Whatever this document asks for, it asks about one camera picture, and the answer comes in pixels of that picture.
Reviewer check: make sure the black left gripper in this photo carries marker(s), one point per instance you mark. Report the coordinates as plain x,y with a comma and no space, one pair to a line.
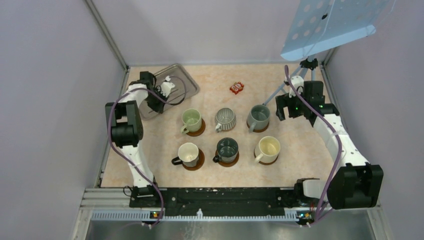
159,107

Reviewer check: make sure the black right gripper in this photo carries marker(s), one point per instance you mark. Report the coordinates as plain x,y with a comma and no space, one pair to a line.
283,101

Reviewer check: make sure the metal tray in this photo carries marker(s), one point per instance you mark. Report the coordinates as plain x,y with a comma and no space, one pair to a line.
184,88

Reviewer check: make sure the light green mug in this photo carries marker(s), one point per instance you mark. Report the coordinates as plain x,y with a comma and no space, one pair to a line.
192,121

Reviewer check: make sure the brown wooden coaster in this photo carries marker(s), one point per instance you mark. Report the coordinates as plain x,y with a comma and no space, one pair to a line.
257,130
265,159
199,164
229,164
200,131

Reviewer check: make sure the grey blue mug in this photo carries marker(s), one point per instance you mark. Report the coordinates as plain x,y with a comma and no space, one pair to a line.
258,117

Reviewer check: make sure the black mug white inside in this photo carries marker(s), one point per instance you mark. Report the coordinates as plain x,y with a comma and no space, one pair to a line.
187,155

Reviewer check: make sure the cream yellow mug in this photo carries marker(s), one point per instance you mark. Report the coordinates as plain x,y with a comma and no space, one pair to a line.
268,145

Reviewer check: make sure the grey ribbed mug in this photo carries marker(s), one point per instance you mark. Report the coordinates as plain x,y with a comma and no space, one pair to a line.
225,120

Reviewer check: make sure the dark green mug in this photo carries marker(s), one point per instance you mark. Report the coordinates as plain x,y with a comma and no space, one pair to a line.
226,151

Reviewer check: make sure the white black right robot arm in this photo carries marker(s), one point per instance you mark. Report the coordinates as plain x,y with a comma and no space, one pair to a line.
354,182

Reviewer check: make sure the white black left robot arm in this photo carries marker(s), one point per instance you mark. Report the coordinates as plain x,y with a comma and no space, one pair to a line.
125,132

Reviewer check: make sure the light blue tripod stand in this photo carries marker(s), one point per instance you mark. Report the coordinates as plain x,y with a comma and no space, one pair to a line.
309,64

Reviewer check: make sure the red owl wooden toy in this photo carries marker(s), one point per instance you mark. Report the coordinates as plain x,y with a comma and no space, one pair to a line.
236,87

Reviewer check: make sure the light blue perforated board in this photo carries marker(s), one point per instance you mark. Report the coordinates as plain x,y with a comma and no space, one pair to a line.
321,25

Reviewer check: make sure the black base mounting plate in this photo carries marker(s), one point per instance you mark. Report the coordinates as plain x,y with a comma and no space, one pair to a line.
221,201

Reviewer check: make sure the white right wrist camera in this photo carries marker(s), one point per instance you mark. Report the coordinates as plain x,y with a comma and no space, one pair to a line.
297,83

